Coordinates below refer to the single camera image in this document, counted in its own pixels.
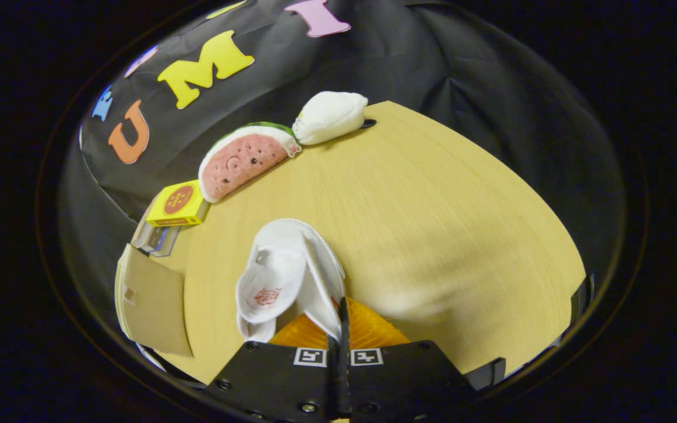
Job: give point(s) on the white canvas shoe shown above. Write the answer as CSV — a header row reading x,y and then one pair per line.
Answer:
x,y
291,276

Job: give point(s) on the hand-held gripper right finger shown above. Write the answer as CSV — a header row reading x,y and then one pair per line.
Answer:
x,y
397,376

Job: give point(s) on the white plush toy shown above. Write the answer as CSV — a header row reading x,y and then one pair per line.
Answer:
x,y
329,114

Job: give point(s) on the blue book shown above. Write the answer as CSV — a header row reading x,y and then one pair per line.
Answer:
x,y
159,237

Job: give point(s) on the cream storage box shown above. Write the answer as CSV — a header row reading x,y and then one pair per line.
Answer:
x,y
156,305

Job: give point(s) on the watermelon slice plush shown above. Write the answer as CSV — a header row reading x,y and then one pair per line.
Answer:
x,y
244,161

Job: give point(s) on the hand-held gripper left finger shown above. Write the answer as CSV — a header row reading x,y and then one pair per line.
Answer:
x,y
280,376

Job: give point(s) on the yellow book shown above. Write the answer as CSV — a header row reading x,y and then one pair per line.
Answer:
x,y
177,202

